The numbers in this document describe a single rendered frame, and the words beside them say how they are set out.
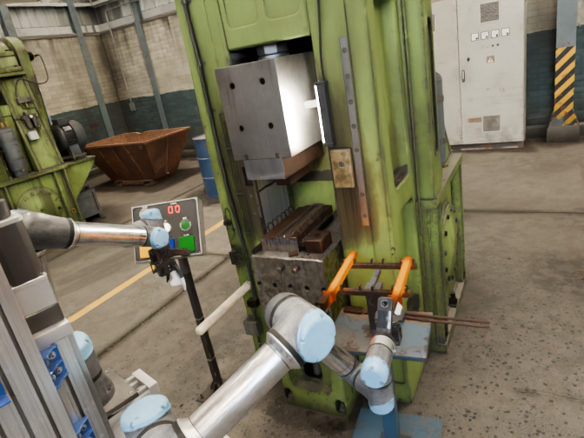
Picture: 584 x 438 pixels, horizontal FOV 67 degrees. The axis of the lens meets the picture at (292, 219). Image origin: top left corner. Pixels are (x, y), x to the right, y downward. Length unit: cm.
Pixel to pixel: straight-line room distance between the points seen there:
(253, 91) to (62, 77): 917
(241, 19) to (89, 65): 939
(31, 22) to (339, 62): 953
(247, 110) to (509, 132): 548
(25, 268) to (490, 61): 639
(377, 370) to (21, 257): 93
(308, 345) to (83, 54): 1060
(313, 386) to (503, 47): 547
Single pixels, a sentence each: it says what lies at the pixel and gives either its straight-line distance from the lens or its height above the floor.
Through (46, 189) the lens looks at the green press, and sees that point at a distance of 652.
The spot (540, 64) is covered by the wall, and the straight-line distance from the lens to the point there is 753.
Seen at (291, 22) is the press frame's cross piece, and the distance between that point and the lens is 196.
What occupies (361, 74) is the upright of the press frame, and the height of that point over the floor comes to 165.
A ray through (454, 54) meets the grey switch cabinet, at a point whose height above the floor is 139.
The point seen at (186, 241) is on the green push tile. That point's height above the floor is 102.
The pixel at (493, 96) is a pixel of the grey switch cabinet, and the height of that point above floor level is 76.
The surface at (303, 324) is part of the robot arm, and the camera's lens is 105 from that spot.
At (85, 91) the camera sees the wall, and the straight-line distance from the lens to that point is 1117.
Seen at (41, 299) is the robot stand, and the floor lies 132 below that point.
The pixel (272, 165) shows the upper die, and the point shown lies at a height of 133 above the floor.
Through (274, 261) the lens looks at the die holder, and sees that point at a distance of 207.
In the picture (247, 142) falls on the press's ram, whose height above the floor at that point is 144.
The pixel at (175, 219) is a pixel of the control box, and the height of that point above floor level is 112.
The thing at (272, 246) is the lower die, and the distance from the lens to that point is 211.
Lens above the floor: 176
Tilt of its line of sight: 20 degrees down
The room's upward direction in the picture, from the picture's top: 10 degrees counter-clockwise
